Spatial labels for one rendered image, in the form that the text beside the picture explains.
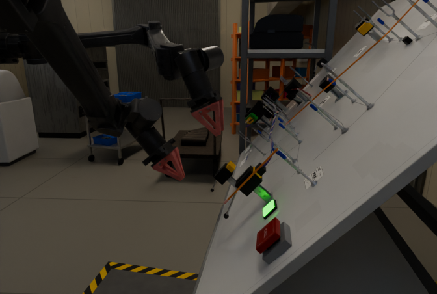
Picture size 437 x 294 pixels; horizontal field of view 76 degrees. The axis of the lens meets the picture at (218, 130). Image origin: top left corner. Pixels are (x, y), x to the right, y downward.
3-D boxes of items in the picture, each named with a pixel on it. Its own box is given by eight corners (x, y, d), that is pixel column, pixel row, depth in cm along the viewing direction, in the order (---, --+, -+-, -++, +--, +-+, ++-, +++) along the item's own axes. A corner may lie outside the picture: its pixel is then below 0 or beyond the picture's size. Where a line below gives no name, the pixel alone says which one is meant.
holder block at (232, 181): (224, 199, 112) (206, 183, 112) (244, 179, 108) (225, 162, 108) (222, 205, 107) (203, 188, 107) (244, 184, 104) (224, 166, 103)
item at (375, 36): (384, 30, 98) (364, 13, 98) (387, 36, 89) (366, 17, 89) (372, 40, 101) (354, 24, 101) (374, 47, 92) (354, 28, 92)
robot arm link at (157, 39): (148, 51, 107) (144, 20, 102) (164, 50, 108) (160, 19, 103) (160, 84, 70) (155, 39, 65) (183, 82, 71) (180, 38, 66)
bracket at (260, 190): (266, 198, 73) (251, 185, 73) (272, 192, 72) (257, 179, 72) (266, 206, 68) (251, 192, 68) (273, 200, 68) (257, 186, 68)
